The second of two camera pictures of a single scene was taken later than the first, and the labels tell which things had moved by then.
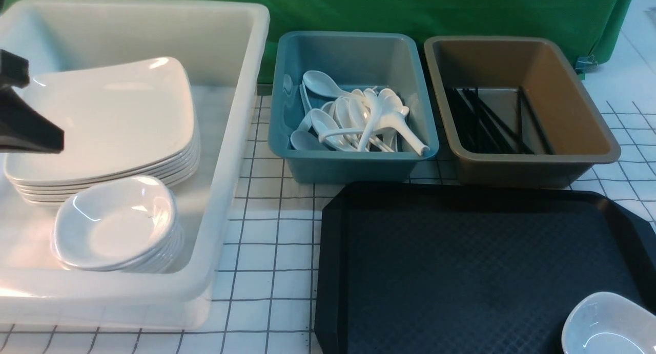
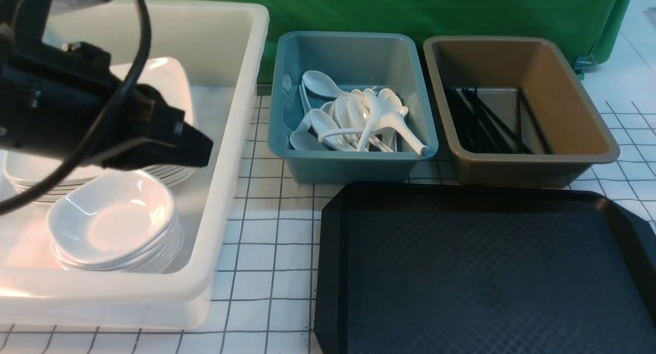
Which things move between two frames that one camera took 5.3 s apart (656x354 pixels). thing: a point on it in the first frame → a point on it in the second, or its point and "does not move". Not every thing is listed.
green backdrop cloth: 599,13 does not move
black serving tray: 468,268 does not move
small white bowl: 605,323 → 113,220
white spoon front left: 323,124 does not move
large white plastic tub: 221,45 does not move
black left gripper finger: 23,128 → 123,126
